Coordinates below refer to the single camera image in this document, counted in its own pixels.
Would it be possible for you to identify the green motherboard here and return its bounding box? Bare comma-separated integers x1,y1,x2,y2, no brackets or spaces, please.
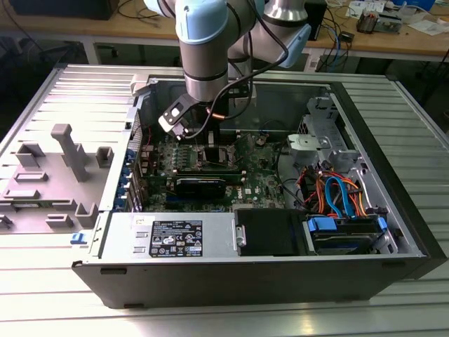
140,131,292,213

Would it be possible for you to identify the silver power supply with label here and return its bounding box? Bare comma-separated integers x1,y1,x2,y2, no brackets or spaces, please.
100,212,238,259

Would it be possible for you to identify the grey parts rack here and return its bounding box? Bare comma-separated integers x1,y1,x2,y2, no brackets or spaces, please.
0,122,115,234

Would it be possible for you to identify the blue wire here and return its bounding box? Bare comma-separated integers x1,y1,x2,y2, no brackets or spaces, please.
324,177,355,220

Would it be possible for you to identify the silver metal bracket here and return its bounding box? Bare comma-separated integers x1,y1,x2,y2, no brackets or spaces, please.
286,133,333,159

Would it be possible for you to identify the hard disk in blue carrier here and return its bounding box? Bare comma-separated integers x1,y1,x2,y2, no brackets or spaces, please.
303,216,389,256

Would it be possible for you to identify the grey electronics box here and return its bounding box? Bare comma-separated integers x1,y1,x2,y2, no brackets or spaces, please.
377,10,403,35

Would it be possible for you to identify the black PC case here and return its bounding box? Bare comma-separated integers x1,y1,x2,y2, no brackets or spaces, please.
72,72,448,310

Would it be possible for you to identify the black graphics card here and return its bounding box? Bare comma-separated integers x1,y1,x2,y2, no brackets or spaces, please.
173,175,227,201

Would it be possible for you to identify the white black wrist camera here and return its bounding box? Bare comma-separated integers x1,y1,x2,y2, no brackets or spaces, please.
158,93,197,141

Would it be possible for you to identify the metal socket cover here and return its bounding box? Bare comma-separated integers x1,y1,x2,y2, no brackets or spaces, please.
227,132,256,164

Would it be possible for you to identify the white case latch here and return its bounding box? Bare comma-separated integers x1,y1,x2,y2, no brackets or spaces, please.
129,73,157,98

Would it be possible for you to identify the black upright speaker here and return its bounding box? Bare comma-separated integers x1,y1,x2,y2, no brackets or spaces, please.
305,0,329,41

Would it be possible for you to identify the white paper sheet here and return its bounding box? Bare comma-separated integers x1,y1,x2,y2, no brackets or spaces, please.
406,19,449,36

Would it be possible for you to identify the large black box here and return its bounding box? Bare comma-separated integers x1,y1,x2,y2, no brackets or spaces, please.
8,0,115,20

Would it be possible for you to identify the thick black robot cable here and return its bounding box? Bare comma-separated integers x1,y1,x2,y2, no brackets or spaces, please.
185,0,290,140

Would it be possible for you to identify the small finned metal device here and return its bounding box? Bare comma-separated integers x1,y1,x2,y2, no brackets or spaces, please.
356,9,379,35

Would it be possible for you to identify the black wire in case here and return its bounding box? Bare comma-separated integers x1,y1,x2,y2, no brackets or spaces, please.
274,138,308,213

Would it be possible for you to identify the orange wire bundle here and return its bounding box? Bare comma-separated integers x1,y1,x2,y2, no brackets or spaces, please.
297,168,373,218

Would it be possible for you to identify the printed leaflet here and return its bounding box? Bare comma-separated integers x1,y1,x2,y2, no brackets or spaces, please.
345,1,385,18

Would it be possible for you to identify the blue desk cable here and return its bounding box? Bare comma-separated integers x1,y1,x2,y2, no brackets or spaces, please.
335,29,343,67

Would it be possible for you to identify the wooden workbench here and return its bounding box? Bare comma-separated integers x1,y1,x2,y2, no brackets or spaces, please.
0,0,449,66

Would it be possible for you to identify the CPU socket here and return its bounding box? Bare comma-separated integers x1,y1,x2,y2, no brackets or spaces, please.
194,142,239,170

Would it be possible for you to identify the silver drive cage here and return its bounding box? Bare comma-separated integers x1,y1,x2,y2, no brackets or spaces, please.
296,96,373,183

